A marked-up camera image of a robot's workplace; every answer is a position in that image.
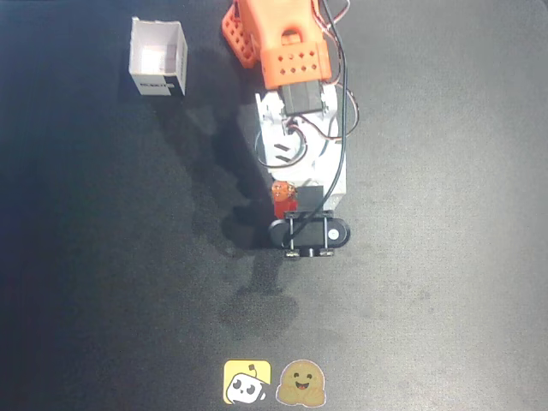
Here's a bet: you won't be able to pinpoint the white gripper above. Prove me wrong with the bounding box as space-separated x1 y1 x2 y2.
254 83 348 215

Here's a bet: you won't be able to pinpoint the open white cardboard box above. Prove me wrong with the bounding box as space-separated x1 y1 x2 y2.
127 15 189 98

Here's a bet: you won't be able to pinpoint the hugging face emoji sticker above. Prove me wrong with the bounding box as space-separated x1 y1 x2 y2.
274 359 327 406

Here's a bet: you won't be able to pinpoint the yellow robot sticker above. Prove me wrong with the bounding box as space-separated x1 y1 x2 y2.
222 359 273 405

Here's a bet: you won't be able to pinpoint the black oval wrist camera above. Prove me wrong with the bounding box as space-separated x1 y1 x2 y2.
268 210 353 259

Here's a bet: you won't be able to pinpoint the black camera cable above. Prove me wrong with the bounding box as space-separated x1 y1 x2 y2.
287 0 348 241

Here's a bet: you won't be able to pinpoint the red white servo wires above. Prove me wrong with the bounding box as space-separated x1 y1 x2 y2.
254 0 361 169

